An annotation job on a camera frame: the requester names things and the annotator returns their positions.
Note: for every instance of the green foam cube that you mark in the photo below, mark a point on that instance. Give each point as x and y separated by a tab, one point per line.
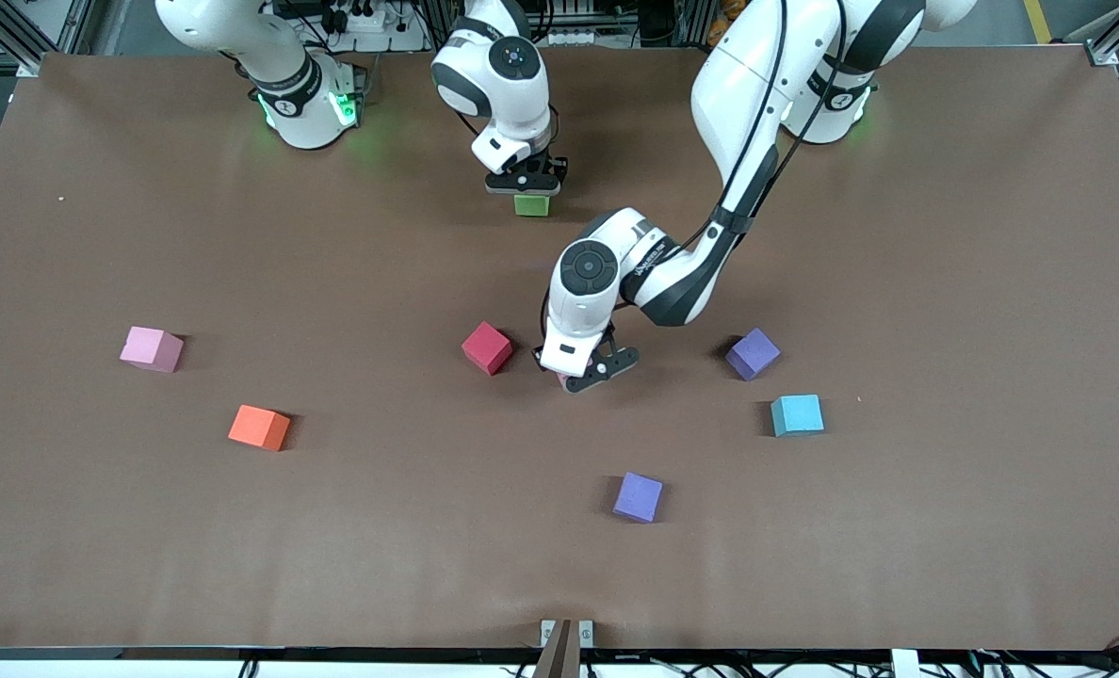
532	205

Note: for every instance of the crimson foam cube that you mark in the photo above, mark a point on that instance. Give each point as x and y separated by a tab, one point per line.
486	347

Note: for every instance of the purple foam cube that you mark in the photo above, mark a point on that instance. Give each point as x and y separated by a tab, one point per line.
638	496
753	354

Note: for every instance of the orange foam cube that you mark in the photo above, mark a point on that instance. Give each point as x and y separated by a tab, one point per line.
258	427

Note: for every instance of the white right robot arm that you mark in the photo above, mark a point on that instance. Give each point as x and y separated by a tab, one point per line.
296	104

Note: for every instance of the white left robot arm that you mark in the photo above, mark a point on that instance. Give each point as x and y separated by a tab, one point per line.
757	94

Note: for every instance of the white electronics unit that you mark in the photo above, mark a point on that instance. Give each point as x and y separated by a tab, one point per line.
588	36

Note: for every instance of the cyan foam cube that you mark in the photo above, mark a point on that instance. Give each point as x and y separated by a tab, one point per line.
797	414

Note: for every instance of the white power strip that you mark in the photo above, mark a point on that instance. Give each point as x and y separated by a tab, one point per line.
371	24

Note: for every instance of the orange snack bag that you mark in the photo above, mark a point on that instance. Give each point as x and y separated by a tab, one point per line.
729	8

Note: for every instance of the brown table cover sheet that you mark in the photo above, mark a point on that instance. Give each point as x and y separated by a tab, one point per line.
428	565

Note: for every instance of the pale pink foam cube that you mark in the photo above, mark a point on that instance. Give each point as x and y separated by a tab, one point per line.
150	347

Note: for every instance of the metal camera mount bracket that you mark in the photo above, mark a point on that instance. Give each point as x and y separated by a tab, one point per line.
567	633

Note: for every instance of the white post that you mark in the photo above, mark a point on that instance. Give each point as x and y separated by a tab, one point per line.
905	667

